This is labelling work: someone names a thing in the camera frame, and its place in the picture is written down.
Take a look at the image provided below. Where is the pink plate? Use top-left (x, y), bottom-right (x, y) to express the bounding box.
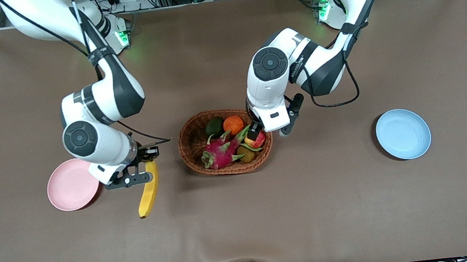
top-left (44, 156), bottom-right (104, 214)

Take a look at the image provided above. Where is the green avocado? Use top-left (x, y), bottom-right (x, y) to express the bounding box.
top-left (204, 117), bottom-right (226, 138)

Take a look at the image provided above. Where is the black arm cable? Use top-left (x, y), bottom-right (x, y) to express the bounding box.
top-left (294, 0), bottom-right (411, 111)
top-left (0, 0), bottom-right (172, 159)

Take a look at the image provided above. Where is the orange fruit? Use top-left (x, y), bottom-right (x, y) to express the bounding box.
top-left (222, 114), bottom-right (245, 137)

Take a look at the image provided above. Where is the red yellow apple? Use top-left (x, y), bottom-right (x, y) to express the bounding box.
top-left (243, 128), bottom-right (267, 150)

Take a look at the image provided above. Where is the yellow banana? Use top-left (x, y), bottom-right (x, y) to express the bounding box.
top-left (133, 159), bottom-right (164, 219)

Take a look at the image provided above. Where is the pink dragon fruit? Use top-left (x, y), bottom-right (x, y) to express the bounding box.
top-left (198, 123), bottom-right (260, 171)

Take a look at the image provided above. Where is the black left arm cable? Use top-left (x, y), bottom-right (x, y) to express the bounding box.
top-left (294, 0), bottom-right (411, 111)

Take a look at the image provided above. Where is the blue plate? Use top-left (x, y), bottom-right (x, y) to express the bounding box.
top-left (374, 105), bottom-right (434, 164)

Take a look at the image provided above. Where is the brown kiwi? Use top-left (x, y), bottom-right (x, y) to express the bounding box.
top-left (235, 145), bottom-right (257, 165)

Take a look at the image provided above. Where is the brown table mat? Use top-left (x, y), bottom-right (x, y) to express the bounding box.
top-left (0, 0), bottom-right (467, 262)

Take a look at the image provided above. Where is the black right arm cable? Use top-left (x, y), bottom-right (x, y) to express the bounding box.
top-left (0, 0), bottom-right (172, 159)

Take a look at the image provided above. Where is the brown wicker basket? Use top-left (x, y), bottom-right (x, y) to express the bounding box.
top-left (174, 103), bottom-right (277, 180)

